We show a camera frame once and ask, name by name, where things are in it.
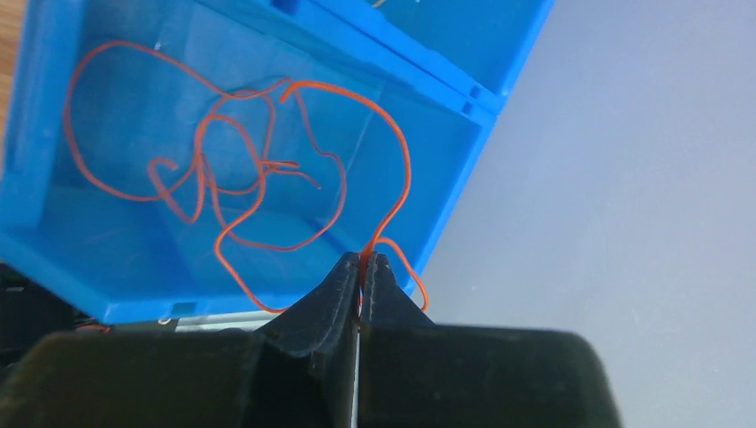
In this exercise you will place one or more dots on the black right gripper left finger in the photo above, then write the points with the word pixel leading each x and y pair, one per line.
pixel 297 370

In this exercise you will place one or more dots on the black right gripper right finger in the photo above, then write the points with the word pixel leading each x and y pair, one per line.
pixel 417 373

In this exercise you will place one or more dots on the blue plastic bin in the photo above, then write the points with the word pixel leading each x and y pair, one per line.
pixel 169 159

